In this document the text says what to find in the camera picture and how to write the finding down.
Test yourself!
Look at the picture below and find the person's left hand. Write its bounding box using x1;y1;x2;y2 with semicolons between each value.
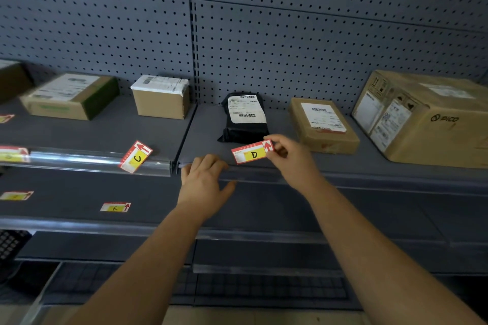
177;154;237;225

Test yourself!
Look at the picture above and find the person's right hand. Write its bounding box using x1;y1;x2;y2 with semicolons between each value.
263;134;329;198

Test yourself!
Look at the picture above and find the person's left forearm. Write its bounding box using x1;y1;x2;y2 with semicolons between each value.
63;203;209;325

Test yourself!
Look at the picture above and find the person's right forearm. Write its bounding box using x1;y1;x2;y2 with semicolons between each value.
304;179;488;325

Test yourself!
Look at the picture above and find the black plastic bag parcel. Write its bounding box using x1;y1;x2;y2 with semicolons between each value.
217;92;270;144

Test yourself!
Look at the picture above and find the brown cardboard box white label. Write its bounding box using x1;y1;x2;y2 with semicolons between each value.
288;97;361;155

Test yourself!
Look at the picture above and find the small cardboard box white tape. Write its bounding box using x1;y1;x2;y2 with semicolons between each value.
130;74;191;120

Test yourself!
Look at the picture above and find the grey metal shelf board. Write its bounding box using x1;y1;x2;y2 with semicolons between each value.
0;166;183;238
0;94;197;178
179;169;488;248
177;103;488;197

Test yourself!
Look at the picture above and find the clear plastic label strip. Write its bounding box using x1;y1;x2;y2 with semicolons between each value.
0;146;172;178

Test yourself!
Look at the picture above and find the grey pegboard back panel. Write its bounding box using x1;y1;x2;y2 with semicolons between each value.
0;0;195;96
192;0;488;115

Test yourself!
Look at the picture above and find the grey slotted shelf upright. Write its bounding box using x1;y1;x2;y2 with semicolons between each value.
187;0;202;105

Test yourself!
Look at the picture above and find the flat cardboard box green print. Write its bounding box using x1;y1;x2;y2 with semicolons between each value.
19;73;120;121

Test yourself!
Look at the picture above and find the large cardboard box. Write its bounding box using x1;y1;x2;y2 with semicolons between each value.
351;70;488;169

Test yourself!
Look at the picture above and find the black mesh basket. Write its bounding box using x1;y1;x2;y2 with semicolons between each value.
0;230;33;283

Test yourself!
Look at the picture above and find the dark brown cardboard box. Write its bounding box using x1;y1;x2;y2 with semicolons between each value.
0;59;34;103

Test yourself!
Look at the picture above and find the dark wire grid shelf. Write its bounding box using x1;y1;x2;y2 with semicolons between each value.
40;260;361;311

